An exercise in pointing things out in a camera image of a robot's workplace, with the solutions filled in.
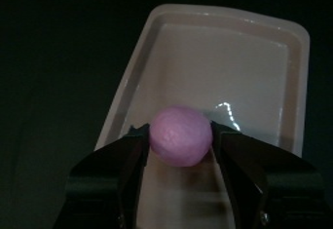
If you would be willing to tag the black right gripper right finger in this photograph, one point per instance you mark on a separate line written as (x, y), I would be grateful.
(269, 181)

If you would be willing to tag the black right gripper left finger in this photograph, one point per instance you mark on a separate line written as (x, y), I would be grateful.
(104, 181)

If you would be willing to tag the pink ball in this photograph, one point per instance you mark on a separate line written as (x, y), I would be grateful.
(181, 136)

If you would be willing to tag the pink rectangular plate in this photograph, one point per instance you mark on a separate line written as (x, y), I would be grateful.
(217, 77)

